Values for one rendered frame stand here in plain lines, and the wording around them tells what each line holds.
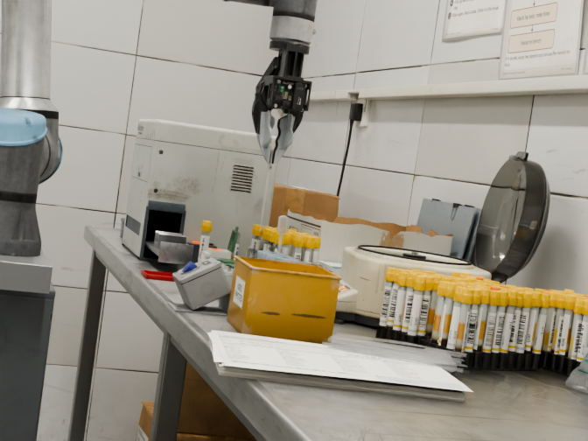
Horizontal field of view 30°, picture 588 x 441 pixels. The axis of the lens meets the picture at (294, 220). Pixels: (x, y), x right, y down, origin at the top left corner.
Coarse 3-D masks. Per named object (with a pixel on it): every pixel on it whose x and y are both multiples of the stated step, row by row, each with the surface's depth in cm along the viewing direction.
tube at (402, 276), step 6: (402, 276) 162; (402, 282) 162; (402, 288) 162; (402, 294) 162; (396, 300) 163; (402, 300) 162; (396, 306) 163; (402, 306) 162; (396, 312) 163; (402, 312) 163; (396, 318) 163; (396, 324) 163; (396, 330) 163
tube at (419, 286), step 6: (420, 276) 159; (420, 282) 159; (414, 288) 160; (420, 288) 159; (414, 294) 160; (420, 294) 160; (414, 300) 160; (420, 300) 160; (414, 306) 160; (420, 306) 160; (414, 312) 160; (414, 318) 160; (414, 324) 160; (408, 330) 160; (414, 330) 160
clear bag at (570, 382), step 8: (584, 352) 149; (584, 360) 146; (576, 368) 149; (584, 368) 146; (576, 376) 147; (584, 376) 146; (568, 384) 148; (576, 384) 146; (584, 384) 145; (584, 392) 146
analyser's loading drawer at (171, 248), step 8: (160, 232) 224; (168, 232) 225; (160, 240) 219; (168, 240) 220; (176, 240) 220; (184, 240) 221; (152, 248) 222; (160, 248) 214; (168, 248) 214; (176, 248) 215; (184, 248) 215; (192, 248) 216; (160, 256) 214; (168, 256) 215; (176, 256) 215; (184, 256) 215
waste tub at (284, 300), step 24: (240, 264) 160; (264, 264) 165; (288, 264) 166; (240, 288) 158; (264, 288) 153; (288, 288) 154; (312, 288) 154; (336, 288) 155; (240, 312) 156; (264, 312) 153; (288, 312) 154; (312, 312) 155; (264, 336) 153; (288, 336) 154; (312, 336) 155
